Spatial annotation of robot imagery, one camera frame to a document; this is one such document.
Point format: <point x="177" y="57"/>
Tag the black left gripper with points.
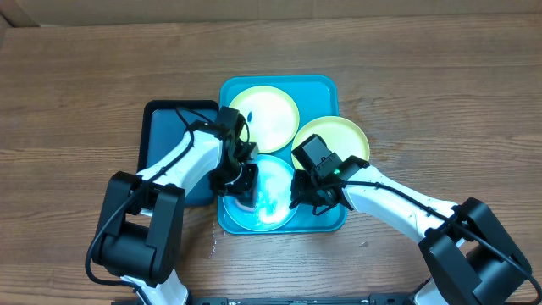
<point x="248" y="189"/>

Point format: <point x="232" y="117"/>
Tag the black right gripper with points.
<point x="306" y="191"/>

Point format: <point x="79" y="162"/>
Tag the brown sponge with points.
<point x="245" y="204"/>

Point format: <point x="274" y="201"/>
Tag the light blue plate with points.
<point x="273" y="197"/>

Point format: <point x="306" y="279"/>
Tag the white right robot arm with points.
<point x="470" y="256"/>

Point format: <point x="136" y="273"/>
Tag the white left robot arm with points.
<point x="139" y="230"/>

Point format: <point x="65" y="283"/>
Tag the blue plastic tray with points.
<point x="315" y="97"/>

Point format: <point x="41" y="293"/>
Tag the black tray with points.
<point x="162" y="129"/>

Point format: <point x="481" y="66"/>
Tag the yellow plate right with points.
<point x="341" y="136"/>

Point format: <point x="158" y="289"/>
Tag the yellow plate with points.
<point x="341" y="136"/>
<point x="272" y="116"/>

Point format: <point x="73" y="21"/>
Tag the yellow plate far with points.
<point x="272" y="116"/>

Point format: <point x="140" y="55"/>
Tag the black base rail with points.
<point x="396" y="298"/>

